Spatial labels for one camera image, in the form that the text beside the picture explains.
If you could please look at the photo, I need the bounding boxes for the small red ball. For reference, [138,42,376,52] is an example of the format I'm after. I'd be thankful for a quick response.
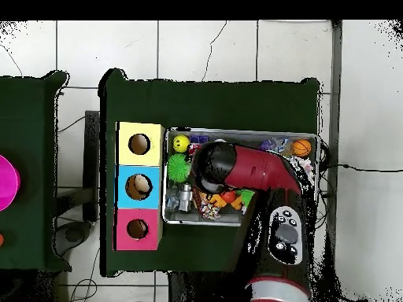
[220,191,238,205]

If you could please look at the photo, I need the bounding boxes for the wooden box with three holes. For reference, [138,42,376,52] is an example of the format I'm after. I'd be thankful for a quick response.
[113,121,165,252]

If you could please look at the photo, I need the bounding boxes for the pink round disc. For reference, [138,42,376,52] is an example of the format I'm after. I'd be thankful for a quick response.
[0,154,22,212]

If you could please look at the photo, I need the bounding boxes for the green fuzzy toy with eyes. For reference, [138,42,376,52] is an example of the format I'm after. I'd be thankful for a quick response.
[166,153,190,184]

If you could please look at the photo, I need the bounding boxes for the green spiky ball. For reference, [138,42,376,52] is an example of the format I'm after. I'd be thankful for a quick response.
[240,189,257,208]

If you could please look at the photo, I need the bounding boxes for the clear shallow mesh bin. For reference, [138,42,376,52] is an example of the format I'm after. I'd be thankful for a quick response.
[163,128,322,230]

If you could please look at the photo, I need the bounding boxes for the small orange basketball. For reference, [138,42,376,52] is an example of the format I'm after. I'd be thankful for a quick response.
[292,138,312,157]

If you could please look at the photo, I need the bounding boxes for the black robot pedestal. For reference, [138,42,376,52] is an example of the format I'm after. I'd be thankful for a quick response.
[168,270,237,302]

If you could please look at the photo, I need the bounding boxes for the black cable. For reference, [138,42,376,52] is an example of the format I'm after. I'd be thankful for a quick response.
[327,162,403,174]

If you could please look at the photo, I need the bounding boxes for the grey vertical pole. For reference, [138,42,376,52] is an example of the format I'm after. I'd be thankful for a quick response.
[324,20,344,302]

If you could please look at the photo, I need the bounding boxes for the dark green side table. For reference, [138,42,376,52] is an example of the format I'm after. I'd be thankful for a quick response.
[0,70,70,273]

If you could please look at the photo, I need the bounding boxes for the dark green table cloth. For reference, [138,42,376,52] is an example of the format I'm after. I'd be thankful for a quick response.
[98,68,322,278]

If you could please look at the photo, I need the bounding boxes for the orange toy building block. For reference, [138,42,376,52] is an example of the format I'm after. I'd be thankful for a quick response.
[200,192,244,212]

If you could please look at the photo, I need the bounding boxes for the black stand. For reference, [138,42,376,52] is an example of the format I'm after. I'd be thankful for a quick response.
[83,110,101,223]

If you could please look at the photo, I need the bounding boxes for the yellow smiley ball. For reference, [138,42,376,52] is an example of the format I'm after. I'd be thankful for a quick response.
[172,134,190,153]

